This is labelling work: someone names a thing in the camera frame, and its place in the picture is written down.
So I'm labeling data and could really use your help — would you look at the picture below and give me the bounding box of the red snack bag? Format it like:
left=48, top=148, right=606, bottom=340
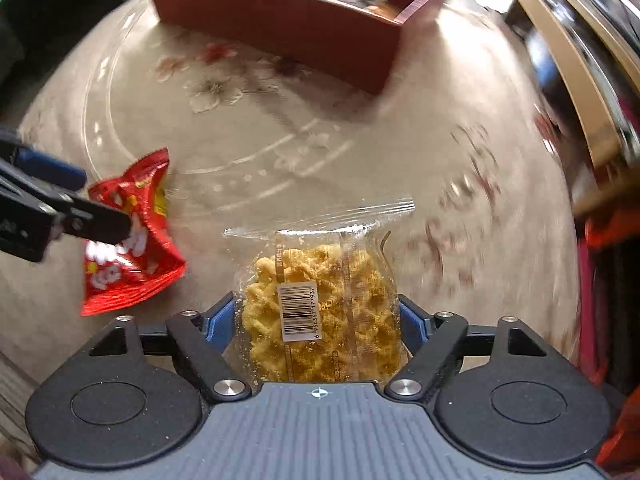
left=81, top=148, right=187, bottom=317

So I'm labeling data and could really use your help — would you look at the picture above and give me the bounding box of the red cardboard box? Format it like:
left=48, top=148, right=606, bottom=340
left=146, top=0, right=453, bottom=96

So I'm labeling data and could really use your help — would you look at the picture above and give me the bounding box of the red plastic bag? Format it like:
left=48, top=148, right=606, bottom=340
left=575, top=210, right=640, bottom=476

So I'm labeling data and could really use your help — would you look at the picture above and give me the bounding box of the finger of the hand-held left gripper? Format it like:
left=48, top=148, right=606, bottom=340
left=0, top=160, right=133, bottom=248
left=0, top=127, right=87, bottom=191

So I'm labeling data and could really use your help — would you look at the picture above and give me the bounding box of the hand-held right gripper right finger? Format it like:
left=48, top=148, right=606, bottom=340
left=384, top=294, right=548, bottom=402

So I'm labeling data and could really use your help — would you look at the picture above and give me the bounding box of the clear bag of yellow crisps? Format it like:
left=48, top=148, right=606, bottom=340
left=223, top=199, right=416, bottom=383

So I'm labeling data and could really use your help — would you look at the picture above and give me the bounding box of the wooden television cabinet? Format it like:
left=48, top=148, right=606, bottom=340
left=475, top=0, right=640, bottom=216

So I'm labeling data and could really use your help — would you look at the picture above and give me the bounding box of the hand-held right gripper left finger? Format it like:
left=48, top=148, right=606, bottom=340
left=89, top=294, right=252, bottom=402

